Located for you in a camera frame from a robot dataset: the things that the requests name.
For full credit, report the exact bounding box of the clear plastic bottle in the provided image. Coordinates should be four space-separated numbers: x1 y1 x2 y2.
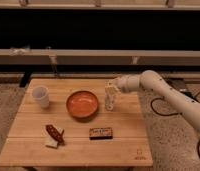
105 82 119 111

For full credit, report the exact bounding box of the wooden table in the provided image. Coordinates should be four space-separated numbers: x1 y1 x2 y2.
0 79 153 166

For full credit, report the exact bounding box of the white plastic cup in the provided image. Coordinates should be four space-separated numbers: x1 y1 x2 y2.
31 86 49 108

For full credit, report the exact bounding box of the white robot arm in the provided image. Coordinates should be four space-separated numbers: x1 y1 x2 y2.
111 70 200 132

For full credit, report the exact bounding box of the brown snack bar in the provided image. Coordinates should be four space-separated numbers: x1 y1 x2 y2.
46 125 64 143

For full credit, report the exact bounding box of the metal shelf rail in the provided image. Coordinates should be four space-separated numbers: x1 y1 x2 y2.
0 49 200 66

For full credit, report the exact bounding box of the dark snack box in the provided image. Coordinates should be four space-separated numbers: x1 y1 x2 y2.
89 127 113 140

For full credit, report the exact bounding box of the black cable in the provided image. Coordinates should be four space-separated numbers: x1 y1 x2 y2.
150 83 200 168

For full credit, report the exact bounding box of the orange bowl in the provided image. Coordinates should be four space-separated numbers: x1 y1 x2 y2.
66 91 99 119

